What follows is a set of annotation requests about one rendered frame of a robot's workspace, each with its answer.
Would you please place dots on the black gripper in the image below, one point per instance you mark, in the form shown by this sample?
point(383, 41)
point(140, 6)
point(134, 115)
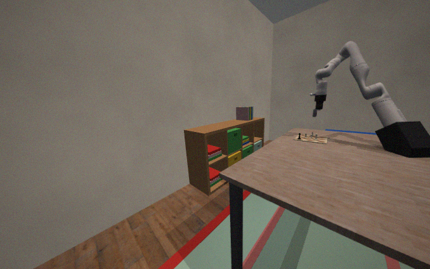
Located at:
point(320, 96)

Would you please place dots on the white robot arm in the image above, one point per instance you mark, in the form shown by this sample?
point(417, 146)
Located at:
point(384, 107)

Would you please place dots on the wooden chessboard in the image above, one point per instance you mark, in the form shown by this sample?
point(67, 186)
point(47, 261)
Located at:
point(320, 139)

